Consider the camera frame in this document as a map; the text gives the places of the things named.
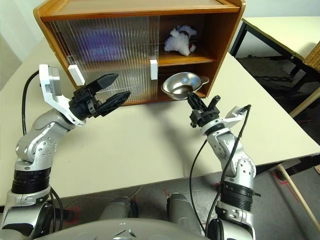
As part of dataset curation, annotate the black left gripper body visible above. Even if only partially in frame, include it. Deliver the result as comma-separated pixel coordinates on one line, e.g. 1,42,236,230
67,85,104,120

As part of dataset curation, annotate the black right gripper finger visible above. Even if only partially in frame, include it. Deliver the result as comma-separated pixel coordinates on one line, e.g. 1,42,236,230
208,94,223,111
186,91,209,114

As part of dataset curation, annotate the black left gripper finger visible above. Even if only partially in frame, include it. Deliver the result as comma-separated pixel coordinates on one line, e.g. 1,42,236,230
99,90,132,118
85,73,119,95

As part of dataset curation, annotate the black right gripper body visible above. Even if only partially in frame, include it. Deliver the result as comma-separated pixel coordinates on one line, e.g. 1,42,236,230
189,106,223,130

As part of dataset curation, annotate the metal bowl with handle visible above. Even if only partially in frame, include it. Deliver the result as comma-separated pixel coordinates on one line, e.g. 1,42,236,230
160,71,210,101

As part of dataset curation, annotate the white door handle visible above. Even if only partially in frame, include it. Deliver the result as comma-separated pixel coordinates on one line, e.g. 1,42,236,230
67,64,86,86
149,59,159,81

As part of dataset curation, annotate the purple tissue pack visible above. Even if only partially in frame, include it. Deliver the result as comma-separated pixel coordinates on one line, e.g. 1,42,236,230
77,26,131,62

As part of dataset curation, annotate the ribbed clear sliding door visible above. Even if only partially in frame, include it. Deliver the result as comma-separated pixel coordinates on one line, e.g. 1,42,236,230
67,15,161,102
44,16,151,106

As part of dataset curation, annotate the white plush toy red-green sweater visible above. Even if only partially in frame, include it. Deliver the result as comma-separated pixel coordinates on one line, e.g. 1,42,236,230
163,24,198,57

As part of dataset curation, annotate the wooden two-shelf cabinet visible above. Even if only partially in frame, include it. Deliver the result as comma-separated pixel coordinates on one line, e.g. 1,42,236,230
33,0,247,106

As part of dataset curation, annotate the grey rounded shape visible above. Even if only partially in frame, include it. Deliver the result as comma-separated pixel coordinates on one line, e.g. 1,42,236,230
166,192,201,226
99,196,132,221

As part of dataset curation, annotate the light wooden stick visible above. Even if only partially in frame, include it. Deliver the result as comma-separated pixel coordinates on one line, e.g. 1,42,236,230
278,164,320,236

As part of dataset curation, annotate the silver robot torso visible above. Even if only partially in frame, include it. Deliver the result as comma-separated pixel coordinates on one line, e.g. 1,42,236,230
37,217,208,240

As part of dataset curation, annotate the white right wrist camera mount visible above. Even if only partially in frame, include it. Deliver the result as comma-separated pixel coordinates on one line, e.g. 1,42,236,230
201,104,251,137

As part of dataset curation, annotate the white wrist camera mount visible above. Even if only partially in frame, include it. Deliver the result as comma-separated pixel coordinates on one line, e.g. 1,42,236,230
201,104,251,137
38,64,87,126

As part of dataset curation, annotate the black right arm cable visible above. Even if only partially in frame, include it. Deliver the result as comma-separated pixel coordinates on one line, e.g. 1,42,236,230
188,103,252,237

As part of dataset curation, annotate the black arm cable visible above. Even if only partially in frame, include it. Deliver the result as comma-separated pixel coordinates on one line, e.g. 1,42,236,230
21,69,65,233
188,103,252,237

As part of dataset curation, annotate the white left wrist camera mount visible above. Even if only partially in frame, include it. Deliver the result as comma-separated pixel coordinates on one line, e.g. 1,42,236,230
38,64,87,126

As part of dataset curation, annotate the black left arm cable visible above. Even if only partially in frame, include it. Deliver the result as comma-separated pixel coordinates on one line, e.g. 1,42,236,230
21,69,65,233

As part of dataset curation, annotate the beige side table black frame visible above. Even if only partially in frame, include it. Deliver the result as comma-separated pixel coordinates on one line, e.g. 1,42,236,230
229,16,320,118

